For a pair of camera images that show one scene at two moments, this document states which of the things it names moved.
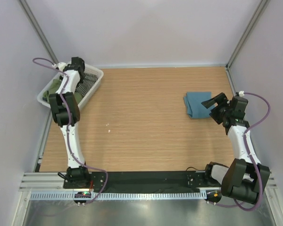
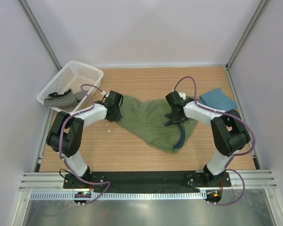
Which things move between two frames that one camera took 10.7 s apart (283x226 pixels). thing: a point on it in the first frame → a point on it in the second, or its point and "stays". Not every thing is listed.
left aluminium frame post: [37, 26] stays
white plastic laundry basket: [92, 76] stays
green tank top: [54, 86] → [151, 121]
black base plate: [147, 181] stays
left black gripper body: [82, 79] → [117, 115]
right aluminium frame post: [262, 6] stays
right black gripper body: [228, 112] → [178, 119]
